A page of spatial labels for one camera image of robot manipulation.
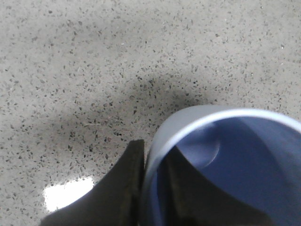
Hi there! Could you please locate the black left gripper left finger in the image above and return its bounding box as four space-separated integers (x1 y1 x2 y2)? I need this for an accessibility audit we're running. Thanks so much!
40 139 144 226

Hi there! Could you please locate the blue plastic cup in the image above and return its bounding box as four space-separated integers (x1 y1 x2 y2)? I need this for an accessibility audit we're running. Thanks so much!
139 105 301 226

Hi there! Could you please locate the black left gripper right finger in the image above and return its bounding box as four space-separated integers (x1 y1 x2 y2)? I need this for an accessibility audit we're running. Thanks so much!
162 146 274 226

